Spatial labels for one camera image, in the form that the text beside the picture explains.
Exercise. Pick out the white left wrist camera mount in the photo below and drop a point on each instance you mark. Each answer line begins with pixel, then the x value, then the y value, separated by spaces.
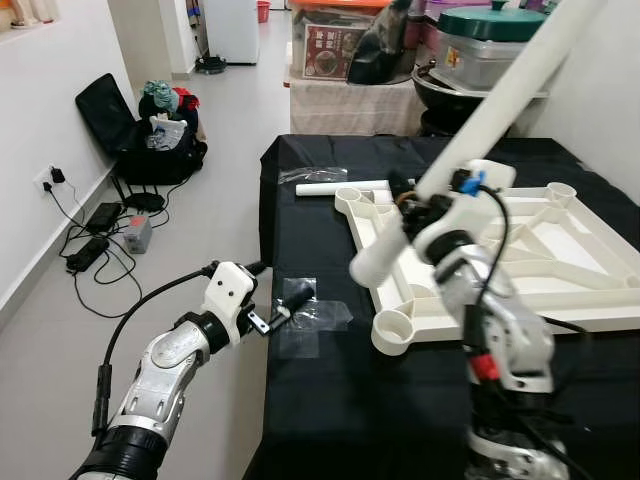
pixel 230 290

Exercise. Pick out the grey electrical box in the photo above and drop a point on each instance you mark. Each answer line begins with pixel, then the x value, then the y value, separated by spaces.
pixel 137 235

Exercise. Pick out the clear plastic wrap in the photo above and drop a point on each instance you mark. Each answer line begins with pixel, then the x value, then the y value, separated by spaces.
pixel 312 174

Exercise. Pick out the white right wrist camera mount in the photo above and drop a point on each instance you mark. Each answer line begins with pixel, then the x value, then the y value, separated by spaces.
pixel 485 195

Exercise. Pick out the white plastic table top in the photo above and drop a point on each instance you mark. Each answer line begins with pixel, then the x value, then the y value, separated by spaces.
pixel 560 260

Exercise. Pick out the green lidded pot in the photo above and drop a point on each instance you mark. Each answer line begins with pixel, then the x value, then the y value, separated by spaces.
pixel 485 22

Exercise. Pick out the white plastic bag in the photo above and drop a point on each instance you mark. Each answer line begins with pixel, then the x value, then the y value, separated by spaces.
pixel 168 133

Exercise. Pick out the black wall plug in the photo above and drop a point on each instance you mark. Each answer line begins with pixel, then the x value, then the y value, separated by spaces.
pixel 57 175

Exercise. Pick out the black suitcase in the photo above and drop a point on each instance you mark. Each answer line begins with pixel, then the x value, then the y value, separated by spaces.
pixel 100 110

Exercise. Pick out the white plastic table leg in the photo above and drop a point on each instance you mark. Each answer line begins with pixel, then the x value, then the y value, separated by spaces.
pixel 512 90
pixel 330 187

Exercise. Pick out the orange plastic lid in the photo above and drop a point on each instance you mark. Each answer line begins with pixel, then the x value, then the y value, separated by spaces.
pixel 335 4

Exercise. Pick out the beige cloth covered table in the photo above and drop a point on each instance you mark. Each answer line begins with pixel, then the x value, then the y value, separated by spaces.
pixel 350 108

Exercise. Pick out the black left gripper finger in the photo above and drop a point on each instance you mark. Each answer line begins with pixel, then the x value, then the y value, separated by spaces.
pixel 258 267
pixel 295 304

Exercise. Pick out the red printed cardboard box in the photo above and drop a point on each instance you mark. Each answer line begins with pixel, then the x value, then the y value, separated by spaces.
pixel 330 52

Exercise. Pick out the clear plastic container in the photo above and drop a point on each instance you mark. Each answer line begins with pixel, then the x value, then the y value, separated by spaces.
pixel 470 62

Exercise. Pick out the small red bucket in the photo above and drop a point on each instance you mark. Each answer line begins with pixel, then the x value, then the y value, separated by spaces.
pixel 263 10

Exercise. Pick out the clear tape patch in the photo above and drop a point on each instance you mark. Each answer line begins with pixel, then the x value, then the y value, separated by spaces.
pixel 310 318

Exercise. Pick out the black power strip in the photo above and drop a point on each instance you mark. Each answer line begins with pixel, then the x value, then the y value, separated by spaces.
pixel 87 256

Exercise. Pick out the black mop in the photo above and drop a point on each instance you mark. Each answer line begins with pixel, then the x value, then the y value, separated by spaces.
pixel 211 64

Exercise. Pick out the black plastic sheet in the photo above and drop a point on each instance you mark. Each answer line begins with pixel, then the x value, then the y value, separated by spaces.
pixel 350 420

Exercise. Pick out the black power adapter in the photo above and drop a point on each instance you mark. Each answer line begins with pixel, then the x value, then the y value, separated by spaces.
pixel 103 218

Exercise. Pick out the black wok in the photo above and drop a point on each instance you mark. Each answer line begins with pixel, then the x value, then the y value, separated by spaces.
pixel 445 92

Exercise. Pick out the white cabinet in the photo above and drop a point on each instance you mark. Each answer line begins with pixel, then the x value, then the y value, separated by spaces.
pixel 235 30

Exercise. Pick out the black router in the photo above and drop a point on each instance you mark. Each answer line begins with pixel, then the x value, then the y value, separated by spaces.
pixel 145 202

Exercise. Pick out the white wall socket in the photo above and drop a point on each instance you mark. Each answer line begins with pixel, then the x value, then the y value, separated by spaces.
pixel 45 178

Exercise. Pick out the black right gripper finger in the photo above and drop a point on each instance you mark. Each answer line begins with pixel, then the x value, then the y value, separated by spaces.
pixel 401 190

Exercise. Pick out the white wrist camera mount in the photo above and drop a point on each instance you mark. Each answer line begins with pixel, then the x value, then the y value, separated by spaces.
pixel 230 290
pixel 485 195

